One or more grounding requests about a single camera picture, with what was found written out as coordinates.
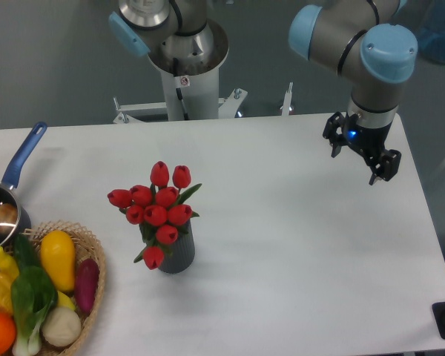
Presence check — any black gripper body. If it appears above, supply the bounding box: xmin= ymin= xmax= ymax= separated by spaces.
xmin=340 ymin=114 xmax=393 ymax=165

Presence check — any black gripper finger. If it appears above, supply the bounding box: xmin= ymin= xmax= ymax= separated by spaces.
xmin=322 ymin=112 xmax=346 ymax=158
xmin=368 ymin=149 xmax=401 ymax=185

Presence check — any red tulip bouquet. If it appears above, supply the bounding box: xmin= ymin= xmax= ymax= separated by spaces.
xmin=107 ymin=161 xmax=202 ymax=270

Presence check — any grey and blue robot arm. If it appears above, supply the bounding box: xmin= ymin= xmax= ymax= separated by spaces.
xmin=108 ymin=1 xmax=418 ymax=181

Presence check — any dark grey ribbed vase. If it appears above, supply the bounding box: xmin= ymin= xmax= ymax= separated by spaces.
xmin=158 ymin=220 xmax=195 ymax=274

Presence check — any blue translucent container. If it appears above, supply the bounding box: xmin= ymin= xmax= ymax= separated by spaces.
xmin=418 ymin=1 xmax=445 ymax=65

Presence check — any woven wicker basket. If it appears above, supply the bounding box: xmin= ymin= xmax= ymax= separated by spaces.
xmin=0 ymin=220 xmax=108 ymax=356

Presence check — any purple eggplant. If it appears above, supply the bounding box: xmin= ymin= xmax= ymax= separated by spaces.
xmin=74 ymin=258 xmax=99 ymax=314

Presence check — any yellow squash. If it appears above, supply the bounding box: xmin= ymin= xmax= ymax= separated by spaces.
xmin=40 ymin=230 xmax=76 ymax=294

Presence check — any white garlic bulb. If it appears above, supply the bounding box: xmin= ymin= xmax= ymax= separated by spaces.
xmin=42 ymin=307 xmax=82 ymax=347

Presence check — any green bok choy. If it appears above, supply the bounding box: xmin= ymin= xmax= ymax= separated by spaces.
xmin=11 ymin=234 xmax=57 ymax=355

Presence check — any brown bread in pot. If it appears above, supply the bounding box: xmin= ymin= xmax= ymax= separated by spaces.
xmin=0 ymin=203 xmax=18 ymax=235

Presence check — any small yellow pepper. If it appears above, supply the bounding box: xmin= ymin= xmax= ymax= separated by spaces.
xmin=0 ymin=246 xmax=19 ymax=281

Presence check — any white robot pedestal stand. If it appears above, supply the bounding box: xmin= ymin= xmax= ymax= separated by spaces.
xmin=109 ymin=13 xmax=248 ymax=123

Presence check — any blue handled saucepan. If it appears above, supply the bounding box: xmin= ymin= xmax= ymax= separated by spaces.
xmin=0 ymin=122 xmax=47 ymax=248

